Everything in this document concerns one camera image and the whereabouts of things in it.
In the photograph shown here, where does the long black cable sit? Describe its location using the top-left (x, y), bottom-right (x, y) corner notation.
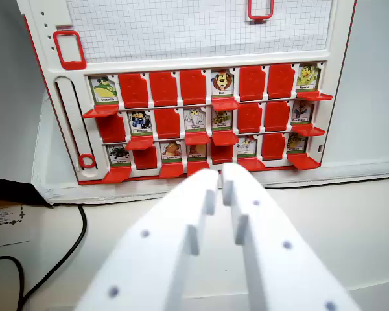
top-left (18, 203), bottom-right (88, 311)

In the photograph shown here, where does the white printed paper label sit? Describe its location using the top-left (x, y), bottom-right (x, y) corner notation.
top-left (0, 202), bottom-right (32, 249)

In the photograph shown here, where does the red and white game board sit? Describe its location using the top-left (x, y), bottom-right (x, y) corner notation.
top-left (16, 0), bottom-right (358, 186)

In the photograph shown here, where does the red board flap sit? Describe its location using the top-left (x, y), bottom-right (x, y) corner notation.
top-left (267, 63), bottom-right (296, 100)

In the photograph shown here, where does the black box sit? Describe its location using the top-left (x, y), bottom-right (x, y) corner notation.
top-left (0, 176), bottom-right (54, 209)

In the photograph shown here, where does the looped black cable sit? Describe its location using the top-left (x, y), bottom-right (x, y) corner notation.
top-left (0, 255), bottom-right (26, 311)

